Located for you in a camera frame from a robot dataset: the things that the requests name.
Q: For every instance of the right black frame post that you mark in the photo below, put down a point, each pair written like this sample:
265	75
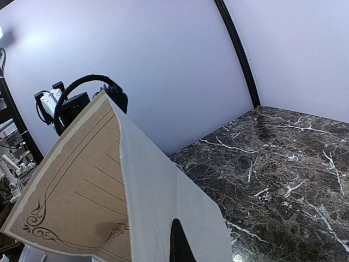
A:
240	52

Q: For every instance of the beige ornate letter paper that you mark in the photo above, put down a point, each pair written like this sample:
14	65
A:
106	191

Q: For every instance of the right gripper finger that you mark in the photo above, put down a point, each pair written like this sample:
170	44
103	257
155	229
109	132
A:
180	250

